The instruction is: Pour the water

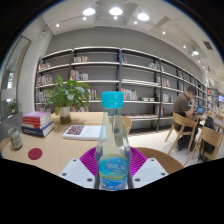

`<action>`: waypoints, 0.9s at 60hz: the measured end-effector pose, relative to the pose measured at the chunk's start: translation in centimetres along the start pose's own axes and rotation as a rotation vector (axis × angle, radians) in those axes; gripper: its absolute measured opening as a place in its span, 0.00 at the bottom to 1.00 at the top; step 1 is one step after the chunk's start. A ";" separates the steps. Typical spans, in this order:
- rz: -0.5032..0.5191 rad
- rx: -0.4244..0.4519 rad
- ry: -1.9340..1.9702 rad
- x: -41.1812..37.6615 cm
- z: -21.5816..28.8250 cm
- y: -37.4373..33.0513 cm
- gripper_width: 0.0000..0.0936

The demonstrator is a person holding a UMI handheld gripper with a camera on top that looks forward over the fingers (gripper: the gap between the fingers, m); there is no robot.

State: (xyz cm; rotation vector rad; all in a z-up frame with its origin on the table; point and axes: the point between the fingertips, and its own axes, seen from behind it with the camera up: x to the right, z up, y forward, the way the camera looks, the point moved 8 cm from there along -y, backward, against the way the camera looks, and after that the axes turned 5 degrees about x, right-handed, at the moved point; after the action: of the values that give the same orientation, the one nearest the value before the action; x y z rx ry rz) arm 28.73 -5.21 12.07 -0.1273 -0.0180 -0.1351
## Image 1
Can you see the dark blue book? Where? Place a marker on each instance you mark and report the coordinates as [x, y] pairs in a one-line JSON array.
[[38, 132]]

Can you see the white book with red print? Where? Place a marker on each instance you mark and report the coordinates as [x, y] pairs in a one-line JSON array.
[[85, 132]]

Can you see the green potted plant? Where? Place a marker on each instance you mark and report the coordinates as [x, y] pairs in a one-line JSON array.
[[66, 95]]

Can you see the pale green ceramic mug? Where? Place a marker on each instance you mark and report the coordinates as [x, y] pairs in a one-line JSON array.
[[15, 138]]

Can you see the group of ceiling lights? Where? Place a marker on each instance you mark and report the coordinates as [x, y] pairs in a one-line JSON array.
[[116, 11]]

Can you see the person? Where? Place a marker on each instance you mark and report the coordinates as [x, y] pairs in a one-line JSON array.
[[181, 105]]

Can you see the open laptop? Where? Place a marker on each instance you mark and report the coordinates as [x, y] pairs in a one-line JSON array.
[[201, 110]]

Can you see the pink book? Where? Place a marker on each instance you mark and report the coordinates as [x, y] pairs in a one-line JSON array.
[[36, 115]]

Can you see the small potted plant by window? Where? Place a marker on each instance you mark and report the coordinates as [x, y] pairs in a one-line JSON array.
[[13, 106]]

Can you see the slatted wooden chair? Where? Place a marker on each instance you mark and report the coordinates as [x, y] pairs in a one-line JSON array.
[[180, 122], [211, 138]]

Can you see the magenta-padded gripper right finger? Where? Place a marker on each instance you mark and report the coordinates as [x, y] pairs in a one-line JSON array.
[[150, 171]]

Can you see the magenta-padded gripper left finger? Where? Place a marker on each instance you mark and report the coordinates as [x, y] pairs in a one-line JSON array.
[[75, 171]]

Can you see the grey shelf unit with books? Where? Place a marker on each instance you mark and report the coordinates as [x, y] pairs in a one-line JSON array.
[[100, 71]]

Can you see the flat round red coaster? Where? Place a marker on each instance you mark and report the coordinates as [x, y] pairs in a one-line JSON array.
[[35, 153]]

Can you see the clear bottle with teal cap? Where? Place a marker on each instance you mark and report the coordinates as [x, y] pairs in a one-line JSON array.
[[113, 150]]

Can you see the black backpack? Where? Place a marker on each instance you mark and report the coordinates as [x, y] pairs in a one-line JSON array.
[[209, 125]]

